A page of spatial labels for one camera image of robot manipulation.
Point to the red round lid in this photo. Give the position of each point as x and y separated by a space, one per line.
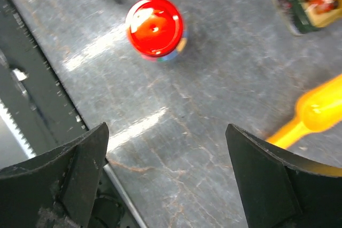
154 27

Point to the yellow plastic scoop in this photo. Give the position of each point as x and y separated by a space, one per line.
316 111

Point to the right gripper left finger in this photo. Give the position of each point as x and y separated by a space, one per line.
57 188

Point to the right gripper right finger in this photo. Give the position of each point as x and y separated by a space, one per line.
281 189

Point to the clear glass jar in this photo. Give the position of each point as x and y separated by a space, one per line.
167 57

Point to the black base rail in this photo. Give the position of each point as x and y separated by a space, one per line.
30 88

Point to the grey cable duct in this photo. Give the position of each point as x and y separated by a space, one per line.
12 127

